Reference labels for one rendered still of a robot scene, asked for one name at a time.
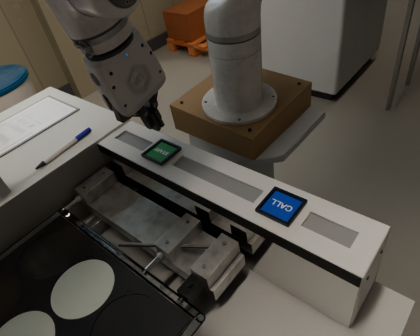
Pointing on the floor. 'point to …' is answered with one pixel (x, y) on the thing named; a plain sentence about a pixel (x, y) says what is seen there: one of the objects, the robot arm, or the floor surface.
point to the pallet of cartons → (186, 27)
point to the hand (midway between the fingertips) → (151, 118)
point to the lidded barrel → (7, 88)
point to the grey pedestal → (302, 129)
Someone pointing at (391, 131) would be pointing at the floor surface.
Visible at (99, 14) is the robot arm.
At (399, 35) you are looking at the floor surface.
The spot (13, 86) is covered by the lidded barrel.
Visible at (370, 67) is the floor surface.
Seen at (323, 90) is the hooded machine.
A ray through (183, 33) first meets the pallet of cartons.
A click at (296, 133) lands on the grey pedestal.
